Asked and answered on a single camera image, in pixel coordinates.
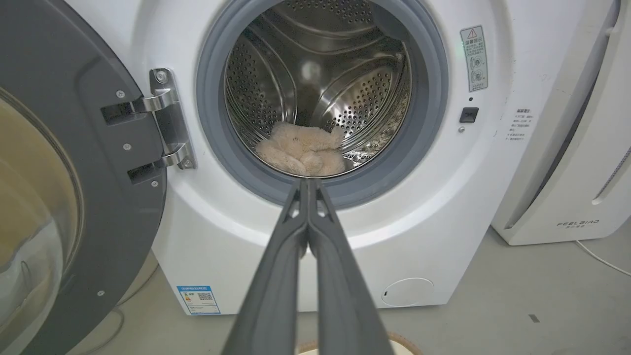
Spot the thin grey cable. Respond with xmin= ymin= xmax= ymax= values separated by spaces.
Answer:
xmin=81 ymin=264 xmax=159 ymax=355

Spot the white Feelbird appliance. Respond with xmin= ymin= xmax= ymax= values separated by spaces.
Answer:
xmin=491 ymin=0 xmax=631 ymax=246

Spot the white power cable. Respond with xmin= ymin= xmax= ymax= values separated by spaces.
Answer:
xmin=575 ymin=240 xmax=631 ymax=277

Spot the blue energy label sticker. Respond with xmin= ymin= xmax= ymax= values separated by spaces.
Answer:
xmin=176 ymin=285 xmax=221 ymax=316

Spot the beige plush toy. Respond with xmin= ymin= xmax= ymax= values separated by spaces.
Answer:
xmin=255 ymin=122 xmax=347 ymax=178

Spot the white front-load washing machine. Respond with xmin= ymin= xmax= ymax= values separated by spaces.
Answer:
xmin=66 ymin=0 xmax=589 ymax=316

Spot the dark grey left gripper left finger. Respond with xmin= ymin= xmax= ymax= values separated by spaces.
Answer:
xmin=221 ymin=178 xmax=309 ymax=355

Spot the grey warning sticker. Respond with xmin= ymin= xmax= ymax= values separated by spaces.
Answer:
xmin=460 ymin=25 xmax=489 ymax=93

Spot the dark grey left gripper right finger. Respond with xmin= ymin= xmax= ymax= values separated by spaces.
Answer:
xmin=307 ymin=178 xmax=395 ymax=355

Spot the grey washing machine door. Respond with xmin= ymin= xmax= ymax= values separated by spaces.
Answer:
xmin=0 ymin=0 xmax=167 ymax=355

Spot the chrome door hinge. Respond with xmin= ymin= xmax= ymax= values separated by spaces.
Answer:
xmin=133 ymin=68 xmax=197 ymax=171

